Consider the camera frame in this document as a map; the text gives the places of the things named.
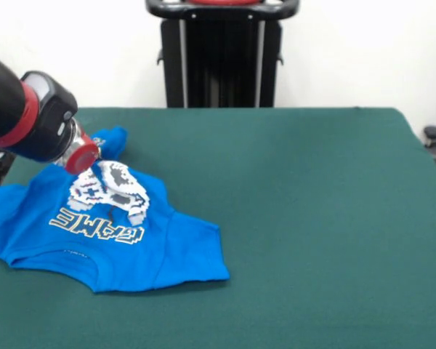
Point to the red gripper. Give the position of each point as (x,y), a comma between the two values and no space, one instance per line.
(81,159)

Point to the blue shirt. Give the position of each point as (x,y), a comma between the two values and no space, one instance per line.
(167,247)

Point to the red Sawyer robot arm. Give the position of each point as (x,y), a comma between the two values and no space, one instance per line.
(7,109)

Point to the dark green table cloth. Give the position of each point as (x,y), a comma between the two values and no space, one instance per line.
(312,254)

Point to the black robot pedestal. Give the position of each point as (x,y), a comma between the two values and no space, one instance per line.
(221,65)

